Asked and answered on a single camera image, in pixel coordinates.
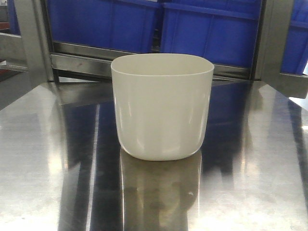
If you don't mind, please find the white plastic bin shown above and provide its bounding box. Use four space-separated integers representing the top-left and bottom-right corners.
111 53 214 161

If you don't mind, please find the blue crate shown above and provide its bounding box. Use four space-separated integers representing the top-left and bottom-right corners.
160 0 261 68
7 0 21 35
47 0 162 53
281 0 308 75

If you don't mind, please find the blue crate middle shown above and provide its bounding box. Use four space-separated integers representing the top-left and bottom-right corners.
160 0 261 68

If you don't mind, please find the blue crate right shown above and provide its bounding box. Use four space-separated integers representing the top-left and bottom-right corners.
281 0 308 75

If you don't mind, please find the blue crate far left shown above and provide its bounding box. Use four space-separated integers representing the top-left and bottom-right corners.
7 0 21 35

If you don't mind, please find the steel shelf frame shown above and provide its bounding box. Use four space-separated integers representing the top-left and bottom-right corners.
0 0 308 99

